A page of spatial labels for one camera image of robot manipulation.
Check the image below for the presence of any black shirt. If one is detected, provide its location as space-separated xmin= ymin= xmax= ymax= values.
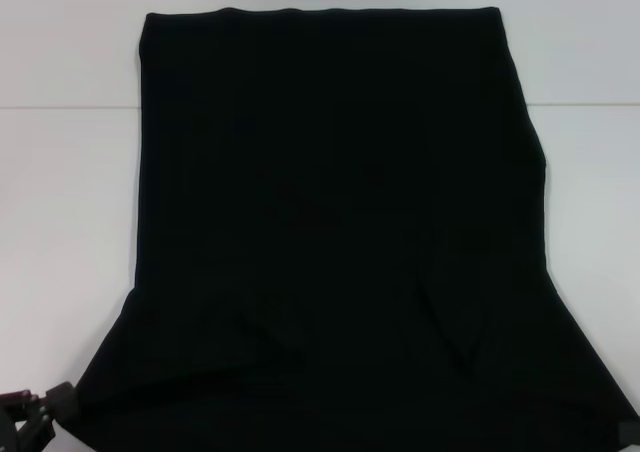
xmin=69 ymin=5 xmax=640 ymax=452

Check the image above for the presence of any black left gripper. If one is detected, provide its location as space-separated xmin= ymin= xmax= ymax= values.
xmin=0 ymin=381 xmax=79 ymax=452

